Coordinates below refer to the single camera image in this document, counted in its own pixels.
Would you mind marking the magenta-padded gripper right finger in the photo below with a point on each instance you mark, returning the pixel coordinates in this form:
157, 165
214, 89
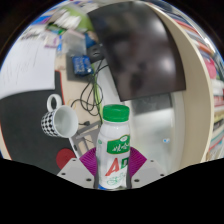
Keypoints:
146, 171

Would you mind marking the clear plastic box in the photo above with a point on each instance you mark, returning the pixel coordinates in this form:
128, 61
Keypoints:
73, 42

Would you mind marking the small blue box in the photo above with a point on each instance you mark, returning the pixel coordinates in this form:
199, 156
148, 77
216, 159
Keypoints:
82, 65

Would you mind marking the black computer monitor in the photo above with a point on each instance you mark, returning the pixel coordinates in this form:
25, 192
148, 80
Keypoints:
140, 50

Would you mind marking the flat round red coaster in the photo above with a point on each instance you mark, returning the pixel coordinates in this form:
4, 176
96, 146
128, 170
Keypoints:
65, 158

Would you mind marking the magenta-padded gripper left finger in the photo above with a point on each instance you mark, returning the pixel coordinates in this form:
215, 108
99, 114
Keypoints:
76, 171

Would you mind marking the black-white checkered mug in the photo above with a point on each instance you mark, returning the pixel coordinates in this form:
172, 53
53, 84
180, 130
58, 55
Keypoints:
63, 121

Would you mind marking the black desk mat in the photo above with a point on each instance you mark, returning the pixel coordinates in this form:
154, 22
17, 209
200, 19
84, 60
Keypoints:
23, 130

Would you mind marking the white open notebook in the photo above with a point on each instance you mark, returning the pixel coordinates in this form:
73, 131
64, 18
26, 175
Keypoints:
26, 66

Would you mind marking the white green-capped drink bottle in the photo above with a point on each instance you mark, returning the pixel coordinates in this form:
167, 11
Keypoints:
114, 150

